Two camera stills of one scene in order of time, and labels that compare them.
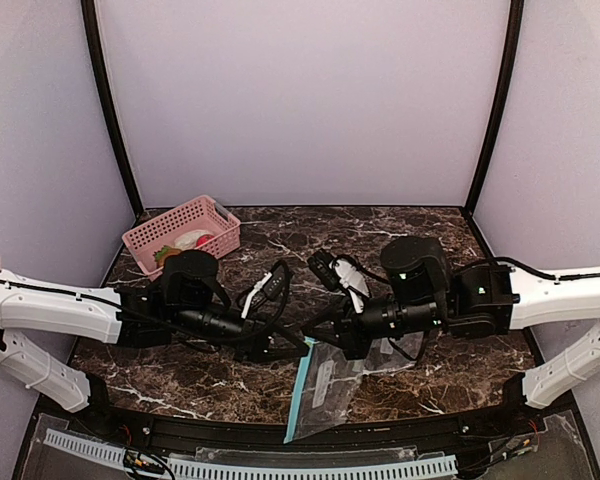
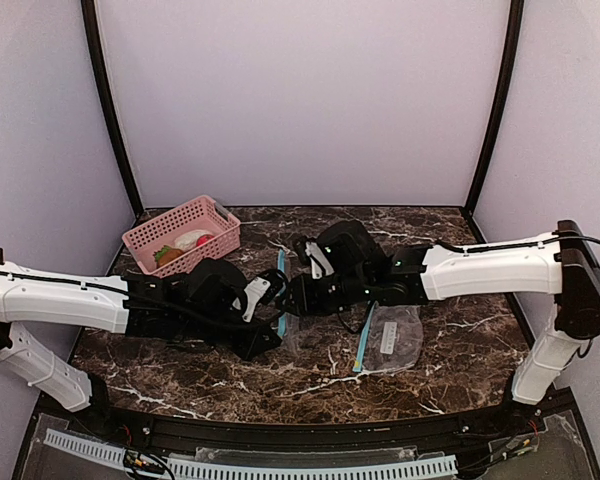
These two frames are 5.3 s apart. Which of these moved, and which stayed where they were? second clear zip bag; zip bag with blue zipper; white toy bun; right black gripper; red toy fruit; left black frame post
Moved: zip bag with blue zipper; right black gripper
Stayed: second clear zip bag; left black frame post; red toy fruit; white toy bun
